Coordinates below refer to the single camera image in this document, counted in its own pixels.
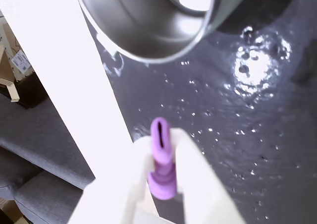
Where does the dark grey table mat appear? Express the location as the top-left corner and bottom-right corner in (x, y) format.
(81, 0), (317, 224)

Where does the pale wooden frame piece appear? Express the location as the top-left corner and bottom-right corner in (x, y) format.
(0, 77), (21, 103)

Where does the grey metal cup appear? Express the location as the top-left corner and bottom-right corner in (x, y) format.
(73, 0), (253, 65)

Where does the black cabinet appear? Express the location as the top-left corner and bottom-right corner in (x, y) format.
(0, 72), (48, 110)

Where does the grey fabric sofa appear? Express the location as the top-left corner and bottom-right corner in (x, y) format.
(0, 92), (97, 224)

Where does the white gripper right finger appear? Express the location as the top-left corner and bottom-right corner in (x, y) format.
(170, 128), (246, 224)

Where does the purple ribbed pen grip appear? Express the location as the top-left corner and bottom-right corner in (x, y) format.
(147, 116), (177, 200)

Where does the brown cardboard box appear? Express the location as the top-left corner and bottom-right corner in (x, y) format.
(0, 10), (34, 82)

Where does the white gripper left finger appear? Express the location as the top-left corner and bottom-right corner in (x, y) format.
(69, 136), (154, 224)

